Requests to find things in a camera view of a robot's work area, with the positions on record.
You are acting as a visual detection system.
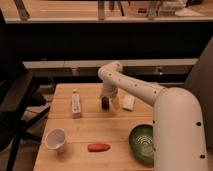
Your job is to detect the black eraser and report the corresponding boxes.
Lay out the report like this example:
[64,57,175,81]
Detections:
[101,97,109,110]

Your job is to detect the black office chair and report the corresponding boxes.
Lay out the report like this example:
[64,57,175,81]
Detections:
[0,9,50,171]

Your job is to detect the green ceramic plate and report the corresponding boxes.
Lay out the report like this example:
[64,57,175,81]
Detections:
[129,124,154,165]

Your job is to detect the orange carrot toy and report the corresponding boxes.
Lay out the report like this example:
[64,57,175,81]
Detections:
[87,143,110,152]

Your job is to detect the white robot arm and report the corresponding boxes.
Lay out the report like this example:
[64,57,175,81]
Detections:
[98,61,209,171]

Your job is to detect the white glue bottle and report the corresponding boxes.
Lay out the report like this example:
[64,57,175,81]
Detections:
[71,89,82,119]

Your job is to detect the white rectangular block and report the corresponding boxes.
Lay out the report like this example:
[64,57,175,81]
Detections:
[122,95,135,111]

